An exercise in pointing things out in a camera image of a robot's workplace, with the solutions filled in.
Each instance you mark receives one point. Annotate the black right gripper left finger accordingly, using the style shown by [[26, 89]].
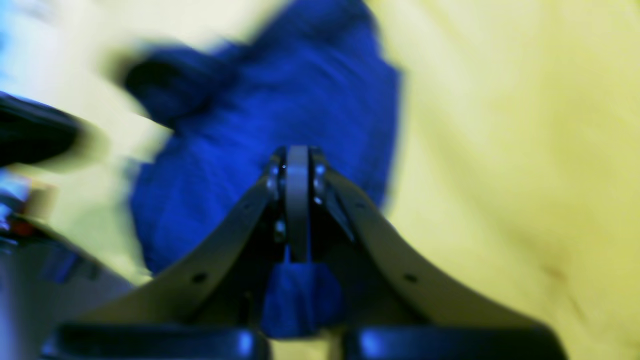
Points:
[[209, 305]]

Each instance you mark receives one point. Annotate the navy blue long-sleeve shirt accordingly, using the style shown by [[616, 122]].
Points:
[[315, 76]]

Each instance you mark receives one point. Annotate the yellow table cloth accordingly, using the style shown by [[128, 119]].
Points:
[[518, 160]]

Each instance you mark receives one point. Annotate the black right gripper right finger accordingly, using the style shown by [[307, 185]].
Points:
[[398, 305]]

